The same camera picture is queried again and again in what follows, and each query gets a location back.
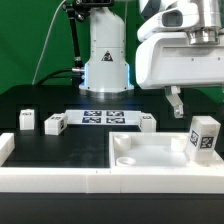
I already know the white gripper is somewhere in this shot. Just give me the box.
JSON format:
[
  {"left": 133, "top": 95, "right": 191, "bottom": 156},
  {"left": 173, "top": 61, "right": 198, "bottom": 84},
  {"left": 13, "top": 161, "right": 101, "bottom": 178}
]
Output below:
[{"left": 135, "top": 32, "right": 224, "bottom": 118}]

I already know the white square tabletop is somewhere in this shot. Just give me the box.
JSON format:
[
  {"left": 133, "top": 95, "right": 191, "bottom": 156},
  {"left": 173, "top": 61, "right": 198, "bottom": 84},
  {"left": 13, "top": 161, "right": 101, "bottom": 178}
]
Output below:
[{"left": 109, "top": 132, "right": 214, "bottom": 168}]

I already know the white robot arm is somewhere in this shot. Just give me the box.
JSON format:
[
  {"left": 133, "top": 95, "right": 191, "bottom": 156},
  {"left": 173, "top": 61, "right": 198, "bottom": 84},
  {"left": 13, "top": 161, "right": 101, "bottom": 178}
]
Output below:
[{"left": 81, "top": 0, "right": 224, "bottom": 118}]

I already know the white U-shaped fence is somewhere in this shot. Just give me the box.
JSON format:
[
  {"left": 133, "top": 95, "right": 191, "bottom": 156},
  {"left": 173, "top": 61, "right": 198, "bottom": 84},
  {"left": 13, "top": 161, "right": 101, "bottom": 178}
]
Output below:
[{"left": 0, "top": 133, "right": 224, "bottom": 194}]

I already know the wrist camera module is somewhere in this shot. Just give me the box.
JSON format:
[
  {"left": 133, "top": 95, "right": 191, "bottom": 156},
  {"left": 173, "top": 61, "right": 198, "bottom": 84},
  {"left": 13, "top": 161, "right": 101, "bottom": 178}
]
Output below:
[{"left": 137, "top": 3, "right": 199, "bottom": 42}]

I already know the white marker base plate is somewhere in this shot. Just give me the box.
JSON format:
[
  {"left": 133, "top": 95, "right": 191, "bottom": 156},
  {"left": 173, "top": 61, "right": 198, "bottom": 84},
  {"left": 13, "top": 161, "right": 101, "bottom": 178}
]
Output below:
[{"left": 65, "top": 110, "right": 141, "bottom": 125}]

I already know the black camera stand pole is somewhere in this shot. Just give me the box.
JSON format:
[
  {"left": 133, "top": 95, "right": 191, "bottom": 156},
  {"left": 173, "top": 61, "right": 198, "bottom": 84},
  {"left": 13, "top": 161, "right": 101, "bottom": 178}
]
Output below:
[{"left": 63, "top": 0, "right": 115, "bottom": 68}]

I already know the black cable bundle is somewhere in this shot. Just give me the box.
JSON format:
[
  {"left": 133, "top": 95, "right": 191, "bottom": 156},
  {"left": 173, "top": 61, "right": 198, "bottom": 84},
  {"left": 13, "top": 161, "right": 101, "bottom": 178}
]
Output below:
[{"left": 35, "top": 67, "right": 88, "bottom": 87}]

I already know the grey cable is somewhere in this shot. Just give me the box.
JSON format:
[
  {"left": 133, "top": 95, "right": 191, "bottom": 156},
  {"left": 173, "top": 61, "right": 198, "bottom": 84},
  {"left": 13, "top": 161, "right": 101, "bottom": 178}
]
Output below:
[{"left": 31, "top": 0, "right": 68, "bottom": 86}]

